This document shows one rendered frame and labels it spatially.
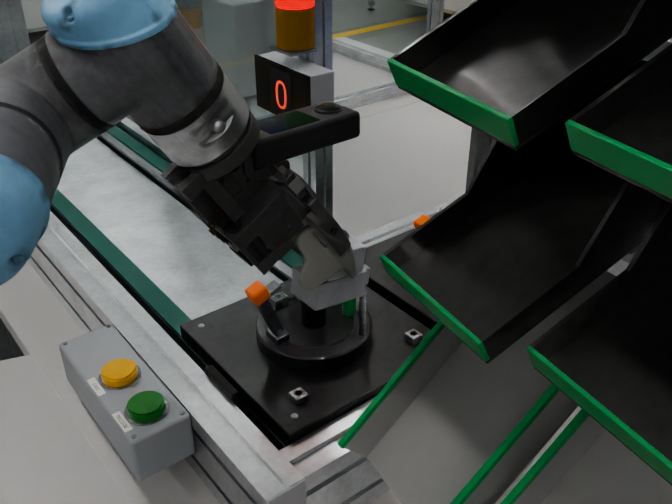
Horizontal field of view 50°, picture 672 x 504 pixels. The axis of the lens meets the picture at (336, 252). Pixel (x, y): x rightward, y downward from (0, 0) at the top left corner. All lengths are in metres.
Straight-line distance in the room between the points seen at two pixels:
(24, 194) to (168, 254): 0.78
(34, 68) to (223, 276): 0.64
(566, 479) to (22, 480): 0.61
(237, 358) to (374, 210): 0.62
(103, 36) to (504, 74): 0.26
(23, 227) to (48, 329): 0.76
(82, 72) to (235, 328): 0.48
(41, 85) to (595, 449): 0.49
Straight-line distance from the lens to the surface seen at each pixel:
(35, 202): 0.42
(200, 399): 0.85
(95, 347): 0.94
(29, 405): 1.04
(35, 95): 0.52
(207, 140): 0.55
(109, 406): 0.85
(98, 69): 0.51
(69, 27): 0.50
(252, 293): 0.80
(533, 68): 0.50
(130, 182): 1.44
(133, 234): 1.25
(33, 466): 0.96
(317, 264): 0.67
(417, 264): 0.60
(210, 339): 0.90
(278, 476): 0.75
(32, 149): 0.45
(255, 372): 0.84
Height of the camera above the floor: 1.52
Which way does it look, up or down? 31 degrees down
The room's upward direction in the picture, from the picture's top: straight up
